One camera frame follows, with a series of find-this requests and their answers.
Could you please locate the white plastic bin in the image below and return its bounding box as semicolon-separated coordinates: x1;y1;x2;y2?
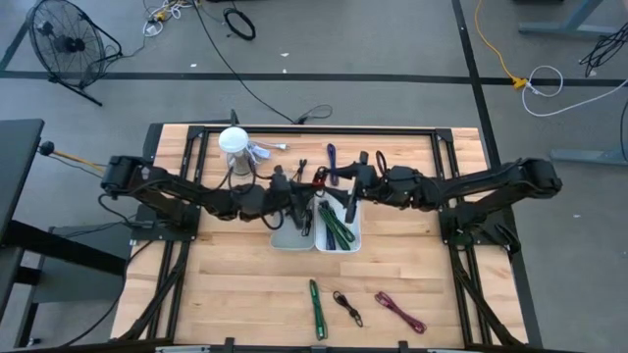
313;193;363;254

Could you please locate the black desk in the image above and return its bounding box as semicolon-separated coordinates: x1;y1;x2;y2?
0;118;129;349

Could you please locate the maroon braided USB cable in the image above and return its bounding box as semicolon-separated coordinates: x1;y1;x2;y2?
374;290;428;335

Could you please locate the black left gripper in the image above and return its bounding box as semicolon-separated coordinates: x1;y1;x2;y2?
267;165;319;232

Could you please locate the black floor fan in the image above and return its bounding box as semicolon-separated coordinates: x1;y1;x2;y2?
26;0;124;108

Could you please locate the grey desk leg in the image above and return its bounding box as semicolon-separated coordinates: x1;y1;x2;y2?
549;146;628;167
518;0;628;38

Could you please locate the white floor cable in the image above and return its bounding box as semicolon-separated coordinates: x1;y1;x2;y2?
520;65;628;119

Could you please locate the white cup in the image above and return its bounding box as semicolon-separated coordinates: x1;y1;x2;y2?
217;126;254;177

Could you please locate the black coiled floor cable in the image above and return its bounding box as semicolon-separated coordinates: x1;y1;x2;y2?
223;7;257;42

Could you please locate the blue braided USB cable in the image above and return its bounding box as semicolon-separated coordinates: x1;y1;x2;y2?
326;142;340;187

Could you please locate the green braided USB cable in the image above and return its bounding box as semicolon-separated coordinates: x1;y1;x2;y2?
318;199;356;244
317;205;352;252
308;278;329;342

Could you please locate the black cable bundle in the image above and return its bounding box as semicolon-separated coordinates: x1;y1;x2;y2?
578;22;628;78

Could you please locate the long black floor cable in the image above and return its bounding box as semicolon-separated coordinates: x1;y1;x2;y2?
193;0;335;126

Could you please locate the silver aluminium extrusion bar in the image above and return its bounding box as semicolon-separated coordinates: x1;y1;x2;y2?
154;344;213;353

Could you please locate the white lamp power cord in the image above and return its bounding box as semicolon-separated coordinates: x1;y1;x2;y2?
247;139;290;166

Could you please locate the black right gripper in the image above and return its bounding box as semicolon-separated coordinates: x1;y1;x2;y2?
326;150;393;226

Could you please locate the grey plastic bin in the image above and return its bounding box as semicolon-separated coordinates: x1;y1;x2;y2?
269;194;317;252

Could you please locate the stick with black knob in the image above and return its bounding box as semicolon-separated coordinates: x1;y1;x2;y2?
37;140;107;173

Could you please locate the yellow extension cord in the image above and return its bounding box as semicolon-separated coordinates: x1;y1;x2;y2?
473;0;529;92

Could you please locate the white and yellow cable cluster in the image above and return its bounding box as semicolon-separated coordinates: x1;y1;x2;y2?
141;0;197;38

